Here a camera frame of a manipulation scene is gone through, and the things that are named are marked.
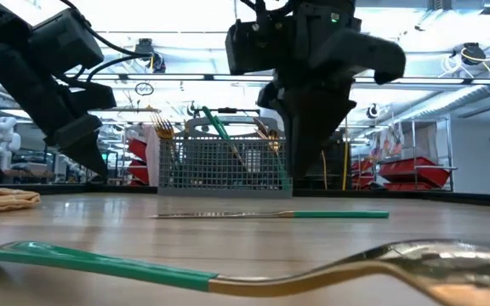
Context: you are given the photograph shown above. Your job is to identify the colourful poster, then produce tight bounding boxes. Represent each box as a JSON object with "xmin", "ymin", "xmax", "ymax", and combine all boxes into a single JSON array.
[{"xmin": 380, "ymin": 122, "xmax": 404, "ymax": 158}]

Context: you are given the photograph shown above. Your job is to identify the red stacked bins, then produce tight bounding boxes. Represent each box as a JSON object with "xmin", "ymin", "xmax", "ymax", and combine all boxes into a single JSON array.
[{"xmin": 126, "ymin": 138, "xmax": 151, "ymax": 186}]

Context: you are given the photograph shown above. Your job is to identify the black table frame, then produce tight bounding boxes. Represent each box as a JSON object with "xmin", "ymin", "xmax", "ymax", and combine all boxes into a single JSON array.
[{"xmin": 0, "ymin": 182, "xmax": 490, "ymax": 209}]

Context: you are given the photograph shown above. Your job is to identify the pale pink board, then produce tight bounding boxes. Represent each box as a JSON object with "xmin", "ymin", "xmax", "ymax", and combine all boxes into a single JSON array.
[{"xmin": 141, "ymin": 124, "xmax": 161, "ymax": 188}]

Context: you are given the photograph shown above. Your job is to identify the yellow hanging cable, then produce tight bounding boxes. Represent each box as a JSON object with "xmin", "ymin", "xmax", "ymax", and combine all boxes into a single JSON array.
[{"xmin": 341, "ymin": 116, "xmax": 351, "ymax": 191}]

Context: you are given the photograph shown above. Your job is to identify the red bins on shelf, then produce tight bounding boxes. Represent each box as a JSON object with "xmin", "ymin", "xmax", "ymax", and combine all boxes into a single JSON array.
[{"xmin": 350, "ymin": 156, "xmax": 459, "ymax": 193}]

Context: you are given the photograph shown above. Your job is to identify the grey mesh cutlery basket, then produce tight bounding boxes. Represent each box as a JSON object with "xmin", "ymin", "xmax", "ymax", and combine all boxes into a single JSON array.
[{"xmin": 157, "ymin": 114, "xmax": 294, "ymax": 199}]

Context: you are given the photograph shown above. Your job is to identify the white robot figure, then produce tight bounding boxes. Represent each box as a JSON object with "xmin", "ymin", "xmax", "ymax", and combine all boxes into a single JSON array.
[{"xmin": 0, "ymin": 116, "xmax": 23, "ymax": 172}]

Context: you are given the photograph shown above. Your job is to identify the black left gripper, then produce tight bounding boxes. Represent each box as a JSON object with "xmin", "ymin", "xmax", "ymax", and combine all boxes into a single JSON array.
[{"xmin": 0, "ymin": 43, "xmax": 117, "ymax": 179}]

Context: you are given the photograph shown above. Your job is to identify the orange hanging cable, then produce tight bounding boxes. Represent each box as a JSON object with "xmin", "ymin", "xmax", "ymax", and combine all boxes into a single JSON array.
[{"xmin": 319, "ymin": 148, "xmax": 329, "ymax": 191}]

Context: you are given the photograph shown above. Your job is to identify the gold fork green handle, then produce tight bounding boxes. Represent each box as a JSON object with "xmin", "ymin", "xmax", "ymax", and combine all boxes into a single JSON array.
[
  {"xmin": 151, "ymin": 112, "xmax": 168, "ymax": 141},
  {"xmin": 159, "ymin": 116, "xmax": 176, "ymax": 141}
]

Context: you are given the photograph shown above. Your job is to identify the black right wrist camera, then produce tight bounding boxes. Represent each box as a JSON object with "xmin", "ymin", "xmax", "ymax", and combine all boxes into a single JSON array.
[{"xmin": 225, "ymin": 17, "xmax": 299, "ymax": 77}]

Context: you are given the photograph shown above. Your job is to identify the beige folded cloth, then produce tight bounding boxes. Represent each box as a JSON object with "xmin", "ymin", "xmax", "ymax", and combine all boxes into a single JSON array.
[{"xmin": 0, "ymin": 188, "xmax": 43, "ymax": 216}]

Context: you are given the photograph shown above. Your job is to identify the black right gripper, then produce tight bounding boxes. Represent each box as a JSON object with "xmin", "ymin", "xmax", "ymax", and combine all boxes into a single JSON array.
[{"xmin": 256, "ymin": 71, "xmax": 358, "ymax": 180}]

